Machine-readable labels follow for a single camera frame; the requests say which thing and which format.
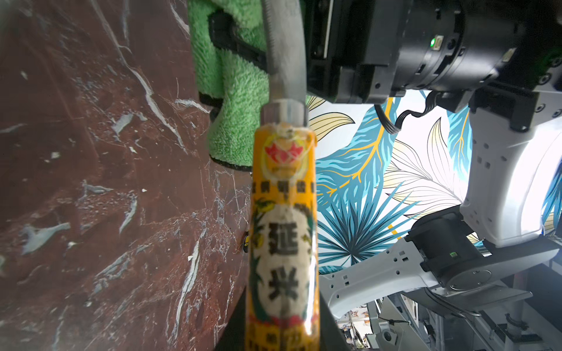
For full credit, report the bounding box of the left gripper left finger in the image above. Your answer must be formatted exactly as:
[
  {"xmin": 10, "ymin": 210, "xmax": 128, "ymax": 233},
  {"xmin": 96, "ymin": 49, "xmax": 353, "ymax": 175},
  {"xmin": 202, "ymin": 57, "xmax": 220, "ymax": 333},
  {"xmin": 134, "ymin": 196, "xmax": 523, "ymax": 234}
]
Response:
[{"xmin": 215, "ymin": 289, "xmax": 247, "ymax": 351}]

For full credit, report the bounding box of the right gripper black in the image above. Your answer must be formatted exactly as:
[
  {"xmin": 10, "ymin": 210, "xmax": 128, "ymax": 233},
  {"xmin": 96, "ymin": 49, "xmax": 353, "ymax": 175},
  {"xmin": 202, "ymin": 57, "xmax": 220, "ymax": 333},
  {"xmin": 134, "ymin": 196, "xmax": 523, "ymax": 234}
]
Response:
[{"xmin": 208, "ymin": 1, "xmax": 406, "ymax": 104}]

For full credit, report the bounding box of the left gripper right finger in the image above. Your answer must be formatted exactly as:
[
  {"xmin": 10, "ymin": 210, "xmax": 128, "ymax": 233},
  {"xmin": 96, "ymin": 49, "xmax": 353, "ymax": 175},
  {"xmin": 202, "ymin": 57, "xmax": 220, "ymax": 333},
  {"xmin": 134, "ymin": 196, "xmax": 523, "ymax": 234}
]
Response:
[{"xmin": 320, "ymin": 295, "xmax": 351, "ymax": 351}]

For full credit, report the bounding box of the green rag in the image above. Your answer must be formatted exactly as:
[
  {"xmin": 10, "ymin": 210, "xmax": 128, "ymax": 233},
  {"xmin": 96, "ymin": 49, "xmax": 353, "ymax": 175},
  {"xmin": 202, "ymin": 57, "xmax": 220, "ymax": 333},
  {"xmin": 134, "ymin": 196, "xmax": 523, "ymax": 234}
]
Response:
[{"xmin": 187, "ymin": 1, "xmax": 269, "ymax": 171}]

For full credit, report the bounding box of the sickle labelled handle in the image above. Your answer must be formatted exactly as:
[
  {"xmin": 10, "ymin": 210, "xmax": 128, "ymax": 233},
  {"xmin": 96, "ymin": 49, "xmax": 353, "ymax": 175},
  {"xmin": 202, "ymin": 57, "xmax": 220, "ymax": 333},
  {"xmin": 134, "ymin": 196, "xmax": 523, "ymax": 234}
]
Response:
[{"xmin": 244, "ymin": 1, "xmax": 320, "ymax": 350}]

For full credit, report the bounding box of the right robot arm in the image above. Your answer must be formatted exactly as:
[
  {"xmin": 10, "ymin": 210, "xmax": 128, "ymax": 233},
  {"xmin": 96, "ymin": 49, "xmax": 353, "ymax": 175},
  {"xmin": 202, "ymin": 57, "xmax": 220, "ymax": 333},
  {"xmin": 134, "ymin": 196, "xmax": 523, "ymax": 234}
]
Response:
[{"xmin": 206, "ymin": 1, "xmax": 561, "ymax": 324}]

